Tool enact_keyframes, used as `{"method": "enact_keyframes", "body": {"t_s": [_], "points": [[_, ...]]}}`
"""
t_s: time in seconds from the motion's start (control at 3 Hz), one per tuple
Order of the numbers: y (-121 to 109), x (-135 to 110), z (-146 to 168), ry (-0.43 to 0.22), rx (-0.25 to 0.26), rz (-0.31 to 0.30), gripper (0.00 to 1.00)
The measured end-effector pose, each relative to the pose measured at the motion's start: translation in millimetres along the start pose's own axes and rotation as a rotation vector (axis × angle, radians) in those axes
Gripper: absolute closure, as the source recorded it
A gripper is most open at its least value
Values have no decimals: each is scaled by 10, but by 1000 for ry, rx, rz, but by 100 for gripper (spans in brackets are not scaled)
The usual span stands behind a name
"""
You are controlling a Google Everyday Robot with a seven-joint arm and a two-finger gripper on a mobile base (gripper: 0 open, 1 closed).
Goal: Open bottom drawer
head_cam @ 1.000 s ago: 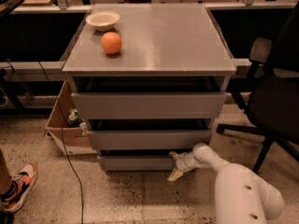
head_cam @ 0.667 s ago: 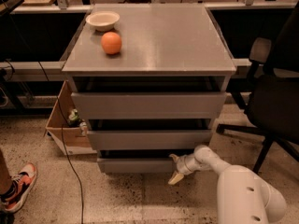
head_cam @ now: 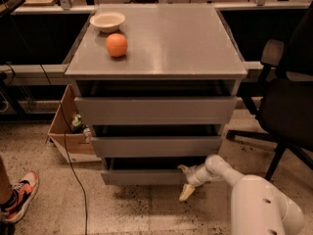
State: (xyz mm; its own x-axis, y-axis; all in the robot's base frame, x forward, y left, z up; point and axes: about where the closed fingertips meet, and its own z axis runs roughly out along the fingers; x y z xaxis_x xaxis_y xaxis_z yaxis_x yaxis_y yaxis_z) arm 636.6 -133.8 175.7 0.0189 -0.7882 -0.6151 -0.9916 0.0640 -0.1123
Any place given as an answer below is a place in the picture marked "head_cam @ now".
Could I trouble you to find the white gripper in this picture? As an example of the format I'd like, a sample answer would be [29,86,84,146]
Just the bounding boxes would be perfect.
[177,164,223,202]

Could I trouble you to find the grey bottom drawer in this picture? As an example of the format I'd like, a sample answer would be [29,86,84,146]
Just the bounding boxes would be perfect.
[102,157,205,185]

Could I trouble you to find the grey drawer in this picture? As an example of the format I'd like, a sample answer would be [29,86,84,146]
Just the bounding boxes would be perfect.
[74,97,237,125]
[102,157,205,185]
[91,136,222,158]

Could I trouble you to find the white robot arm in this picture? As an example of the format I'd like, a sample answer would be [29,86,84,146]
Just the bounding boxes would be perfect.
[179,155,304,235]

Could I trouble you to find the grey middle drawer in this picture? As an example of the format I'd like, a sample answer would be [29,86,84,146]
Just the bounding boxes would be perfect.
[91,136,222,158]

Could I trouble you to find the grey top drawer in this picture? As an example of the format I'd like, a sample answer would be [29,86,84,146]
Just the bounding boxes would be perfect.
[74,97,237,125]

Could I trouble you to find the grey drawer cabinet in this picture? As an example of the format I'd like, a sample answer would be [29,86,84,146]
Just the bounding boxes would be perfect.
[64,3,248,184]

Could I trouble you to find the cardboard box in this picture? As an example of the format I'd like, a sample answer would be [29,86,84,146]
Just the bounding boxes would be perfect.
[48,85,99,163]

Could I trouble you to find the black office chair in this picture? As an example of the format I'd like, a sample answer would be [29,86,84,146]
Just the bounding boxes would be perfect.
[226,4,313,180]

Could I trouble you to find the green bottle in box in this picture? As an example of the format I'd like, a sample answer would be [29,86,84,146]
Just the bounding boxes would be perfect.
[71,115,85,132]

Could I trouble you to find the orange fruit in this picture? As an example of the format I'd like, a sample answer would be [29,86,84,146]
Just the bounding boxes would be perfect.
[106,33,128,58]

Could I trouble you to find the orange white sneaker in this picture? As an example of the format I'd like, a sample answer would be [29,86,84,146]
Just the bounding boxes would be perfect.
[0,171,39,224]

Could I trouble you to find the white bowl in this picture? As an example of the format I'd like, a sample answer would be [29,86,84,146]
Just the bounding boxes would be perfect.
[90,12,125,33]

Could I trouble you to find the black cable on floor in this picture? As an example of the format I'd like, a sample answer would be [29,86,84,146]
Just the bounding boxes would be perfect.
[38,64,89,235]

